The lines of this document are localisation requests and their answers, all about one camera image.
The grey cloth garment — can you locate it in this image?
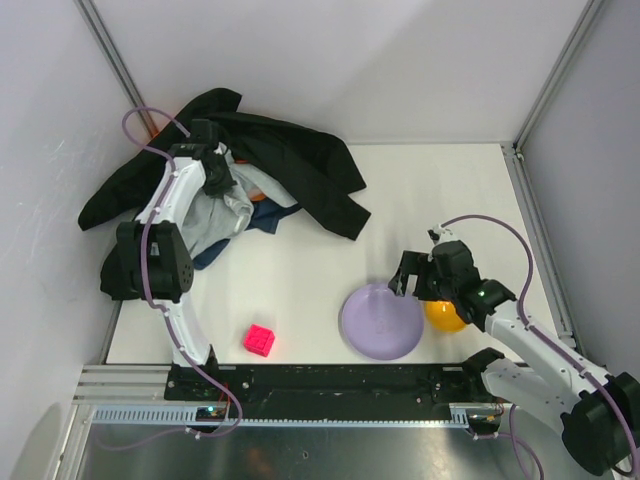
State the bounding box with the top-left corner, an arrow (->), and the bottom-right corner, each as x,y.
182,164 -> 297,258

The navy blue cloth garment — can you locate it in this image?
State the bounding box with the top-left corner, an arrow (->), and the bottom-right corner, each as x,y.
193,198 -> 301,271

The black cloth garment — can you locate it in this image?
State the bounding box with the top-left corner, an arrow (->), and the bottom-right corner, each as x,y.
78,88 -> 371,269

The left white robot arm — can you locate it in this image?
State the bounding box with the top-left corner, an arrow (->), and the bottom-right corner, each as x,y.
116,119 -> 236,367

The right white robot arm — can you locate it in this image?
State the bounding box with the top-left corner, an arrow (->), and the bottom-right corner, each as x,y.
388,240 -> 639,476

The orange cloth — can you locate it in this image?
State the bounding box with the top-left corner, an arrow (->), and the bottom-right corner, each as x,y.
149,124 -> 271,203

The orange plastic bowl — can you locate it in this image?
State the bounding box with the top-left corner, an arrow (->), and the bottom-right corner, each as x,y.
424,301 -> 467,333

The lilac plastic plate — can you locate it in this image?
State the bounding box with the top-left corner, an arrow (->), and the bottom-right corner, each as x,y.
340,283 -> 425,361

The pink toy cube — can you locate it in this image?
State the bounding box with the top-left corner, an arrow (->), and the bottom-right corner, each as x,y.
243,324 -> 275,357

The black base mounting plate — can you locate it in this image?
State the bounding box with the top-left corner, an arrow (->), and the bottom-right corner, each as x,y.
164,363 -> 501,422

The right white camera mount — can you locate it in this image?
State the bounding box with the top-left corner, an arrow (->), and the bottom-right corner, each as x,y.
427,224 -> 459,246

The left aluminium frame post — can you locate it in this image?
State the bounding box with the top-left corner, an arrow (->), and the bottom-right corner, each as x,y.
73,0 -> 158,137

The grey slotted cable duct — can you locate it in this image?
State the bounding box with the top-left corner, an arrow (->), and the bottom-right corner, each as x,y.
92,403 -> 501,427

